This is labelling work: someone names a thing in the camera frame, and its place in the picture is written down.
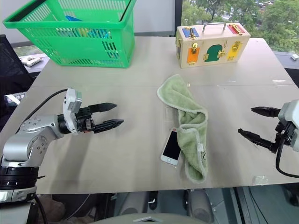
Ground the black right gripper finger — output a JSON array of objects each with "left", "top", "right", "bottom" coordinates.
[
  {"left": 237, "top": 128, "right": 276, "bottom": 151},
  {"left": 250, "top": 106, "right": 282, "bottom": 118}
]

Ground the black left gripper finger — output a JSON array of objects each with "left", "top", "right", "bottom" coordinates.
[
  {"left": 93, "top": 119, "right": 125, "bottom": 134},
  {"left": 88, "top": 102, "right": 117, "bottom": 113}
]

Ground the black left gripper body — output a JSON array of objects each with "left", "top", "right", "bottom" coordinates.
[{"left": 75, "top": 107, "right": 96, "bottom": 134}]

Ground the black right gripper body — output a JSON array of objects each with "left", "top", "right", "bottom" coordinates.
[{"left": 271, "top": 121, "right": 296, "bottom": 154}]

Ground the white smartphone black screen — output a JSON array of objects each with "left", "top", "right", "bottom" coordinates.
[{"left": 160, "top": 127, "right": 183, "bottom": 167}]

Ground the green terry towel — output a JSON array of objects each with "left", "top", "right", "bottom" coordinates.
[{"left": 157, "top": 74, "right": 209, "bottom": 183}]

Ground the green plastic shopping basket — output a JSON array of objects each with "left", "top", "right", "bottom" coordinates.
[{"left": 2, "top": 0, "right": 137, "bottom": 69}]

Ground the blue yellow packet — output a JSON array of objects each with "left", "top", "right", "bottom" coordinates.
[{"left": 74, "top": 28, "right": 111, "bottom": 40}]

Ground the wooden lock box toy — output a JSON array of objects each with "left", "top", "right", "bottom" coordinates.
[{"left": 175, "top": 22, "right": 251, "bottom": 69}]

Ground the dark rounded shape under table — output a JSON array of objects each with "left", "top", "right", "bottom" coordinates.
[{"left": 186, "top": 188, "right": 215, "bottom": 224}]

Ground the black mesh office chair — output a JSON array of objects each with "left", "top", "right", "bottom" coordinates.
[{"left": 0, "top": 34, "right": 36, "bottom": 133}]

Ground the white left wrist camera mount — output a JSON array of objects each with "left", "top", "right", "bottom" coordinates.
[{"left": 62, "top": 88, "right": 83, "bottom": 136}]

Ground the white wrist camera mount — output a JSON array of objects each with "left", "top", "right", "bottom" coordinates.
[
  {"left": 278, "top": 99, "right": 299, "bottom": 152},
  {"left": 62, "top": 88, "right": 83, "bottom": 136}
]

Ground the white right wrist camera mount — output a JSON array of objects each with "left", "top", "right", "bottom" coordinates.
[{"left": 278, "top": 99, "right": 299, "bottom": 152}]

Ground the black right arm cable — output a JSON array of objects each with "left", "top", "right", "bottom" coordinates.
[{"left": 275, "top": 133, "right": 299, "bottom": 179}]

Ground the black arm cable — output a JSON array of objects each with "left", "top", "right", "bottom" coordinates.
[
  {"left": 27, "top": 89, "right": 69, "bottom": 119},
  {"left": 275, "top": 133, "right": 299, "bottom": 179}
]

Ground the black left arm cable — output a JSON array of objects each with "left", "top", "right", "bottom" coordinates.
[{"left": 27, "top": 89, "right": 69, "bottom": 119}]

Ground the black window frame post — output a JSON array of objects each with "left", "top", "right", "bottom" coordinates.
[{"left": 174, "top": 0, "right": 183, "bottom": 37}]

